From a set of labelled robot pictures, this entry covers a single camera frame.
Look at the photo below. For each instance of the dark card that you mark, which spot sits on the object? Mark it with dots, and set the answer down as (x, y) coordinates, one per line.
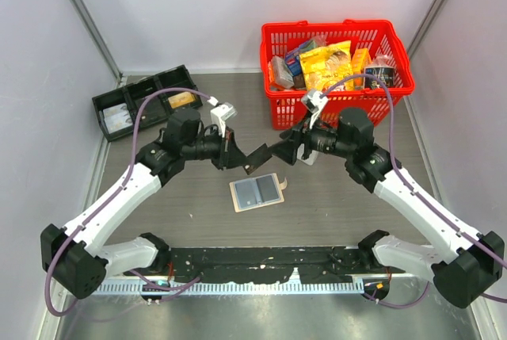
(153, 113)

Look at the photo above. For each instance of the black mounting base plate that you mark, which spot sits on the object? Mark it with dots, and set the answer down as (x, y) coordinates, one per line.
(267, 265)

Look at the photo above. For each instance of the white bottle grey cap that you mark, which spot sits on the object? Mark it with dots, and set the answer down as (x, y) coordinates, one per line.
(310, 159)

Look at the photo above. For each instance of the orange snack box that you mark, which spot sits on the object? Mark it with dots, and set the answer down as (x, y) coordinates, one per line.
(360, 60)

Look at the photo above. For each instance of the black round can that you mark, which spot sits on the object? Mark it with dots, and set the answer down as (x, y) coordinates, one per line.
(385, 73)

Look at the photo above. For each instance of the red shopping basket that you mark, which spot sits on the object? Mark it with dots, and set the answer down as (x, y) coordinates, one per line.
(385, 48)

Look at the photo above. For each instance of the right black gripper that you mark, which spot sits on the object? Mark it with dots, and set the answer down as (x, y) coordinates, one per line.
(287, 149)

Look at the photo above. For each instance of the gold card in tray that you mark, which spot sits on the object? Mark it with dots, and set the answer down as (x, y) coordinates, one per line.
(180, 100)

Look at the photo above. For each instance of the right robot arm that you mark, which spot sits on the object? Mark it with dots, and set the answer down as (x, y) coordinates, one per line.
(460, 261)

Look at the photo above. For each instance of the white cards in tray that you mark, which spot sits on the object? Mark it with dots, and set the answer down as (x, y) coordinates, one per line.
(117, 118)

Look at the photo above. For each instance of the white cable duct strip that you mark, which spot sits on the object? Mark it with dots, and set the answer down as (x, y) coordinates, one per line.
(133, 287)

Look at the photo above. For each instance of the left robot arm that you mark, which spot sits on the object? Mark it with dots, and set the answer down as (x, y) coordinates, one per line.
(77, 255)

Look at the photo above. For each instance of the beige card holder wallet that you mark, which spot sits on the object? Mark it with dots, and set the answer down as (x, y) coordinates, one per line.
(258, 192)

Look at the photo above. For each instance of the black three-compartment tray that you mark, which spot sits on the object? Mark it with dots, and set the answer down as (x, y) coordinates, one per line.
(138, 94)

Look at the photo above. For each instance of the yellow chips bag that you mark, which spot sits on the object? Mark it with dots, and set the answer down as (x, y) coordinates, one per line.
(324, 67)

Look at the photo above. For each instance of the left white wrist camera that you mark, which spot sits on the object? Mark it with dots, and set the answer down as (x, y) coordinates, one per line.
(220, 113)

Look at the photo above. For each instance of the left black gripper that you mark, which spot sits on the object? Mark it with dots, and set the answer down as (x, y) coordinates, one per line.
(230, 156)

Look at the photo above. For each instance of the black credit card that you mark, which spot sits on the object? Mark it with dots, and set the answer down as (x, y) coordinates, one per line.
(257, 158)

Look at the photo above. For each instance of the grey wrapped snack pack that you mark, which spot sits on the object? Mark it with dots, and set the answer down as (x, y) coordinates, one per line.
(280, 76)

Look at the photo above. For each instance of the blue snack packet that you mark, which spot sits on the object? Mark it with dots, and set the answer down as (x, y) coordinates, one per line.
(292, 58)

